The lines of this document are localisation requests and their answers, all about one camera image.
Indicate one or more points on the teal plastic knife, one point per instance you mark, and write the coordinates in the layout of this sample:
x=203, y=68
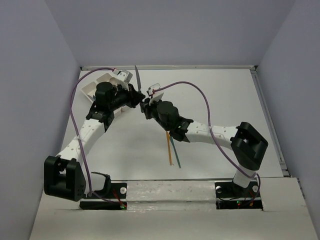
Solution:
x=175, y=152

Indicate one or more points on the aluminium rail right edge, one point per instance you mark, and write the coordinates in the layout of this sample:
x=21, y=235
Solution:
x=269, y=121

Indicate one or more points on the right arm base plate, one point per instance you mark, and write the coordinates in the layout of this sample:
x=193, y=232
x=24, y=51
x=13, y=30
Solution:
x=230, y=196

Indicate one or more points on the aluminium rail edge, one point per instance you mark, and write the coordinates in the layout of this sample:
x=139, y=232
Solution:
x=175, y=67
x=269, y=121

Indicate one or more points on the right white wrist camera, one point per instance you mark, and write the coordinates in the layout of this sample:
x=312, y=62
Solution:
x=155, y=93

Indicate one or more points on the white container left compartment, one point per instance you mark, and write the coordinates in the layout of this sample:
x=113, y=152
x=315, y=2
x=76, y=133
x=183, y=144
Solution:
x=89, y=92

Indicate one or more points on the orange plastic knife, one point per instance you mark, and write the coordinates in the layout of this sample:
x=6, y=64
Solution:
x=169, y=148

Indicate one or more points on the aluminium rail back edge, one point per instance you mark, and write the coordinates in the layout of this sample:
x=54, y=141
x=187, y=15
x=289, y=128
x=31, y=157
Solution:
x=175, y=67

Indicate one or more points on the steel knife teal handle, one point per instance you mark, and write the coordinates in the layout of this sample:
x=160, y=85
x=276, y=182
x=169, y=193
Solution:
x=138, y=80

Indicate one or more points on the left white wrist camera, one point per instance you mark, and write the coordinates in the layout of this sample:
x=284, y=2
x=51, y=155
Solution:
x=123, y=75

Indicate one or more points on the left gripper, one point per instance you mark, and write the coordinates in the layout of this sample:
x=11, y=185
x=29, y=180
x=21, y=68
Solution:
x=133, y=97

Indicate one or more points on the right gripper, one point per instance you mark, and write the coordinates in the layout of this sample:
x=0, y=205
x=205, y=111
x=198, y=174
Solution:
x=147, y=107

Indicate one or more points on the white container compartment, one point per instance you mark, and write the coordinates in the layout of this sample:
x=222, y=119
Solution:
x=107, y=76
x=89, y=92

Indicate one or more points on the beige plastic spoon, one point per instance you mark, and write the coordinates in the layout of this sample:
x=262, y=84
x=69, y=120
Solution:
x=113, y=81

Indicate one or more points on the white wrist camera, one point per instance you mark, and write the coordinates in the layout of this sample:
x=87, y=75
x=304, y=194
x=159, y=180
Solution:
x=123, y=75
x=155, y=93

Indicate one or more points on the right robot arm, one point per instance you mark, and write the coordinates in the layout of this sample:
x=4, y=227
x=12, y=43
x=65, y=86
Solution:
x=247, y=144

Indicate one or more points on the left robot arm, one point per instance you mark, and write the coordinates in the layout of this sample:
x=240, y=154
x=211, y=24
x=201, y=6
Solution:
x=67, y=174

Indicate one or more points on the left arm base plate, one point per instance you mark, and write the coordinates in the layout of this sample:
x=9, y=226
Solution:
x=115, y=200

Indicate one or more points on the white container right compartment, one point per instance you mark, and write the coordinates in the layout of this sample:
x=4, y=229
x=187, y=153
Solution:
x=107, y=76

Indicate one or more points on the white front cover board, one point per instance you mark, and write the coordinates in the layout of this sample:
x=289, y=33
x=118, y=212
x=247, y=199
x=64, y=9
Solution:
x=182, y=210

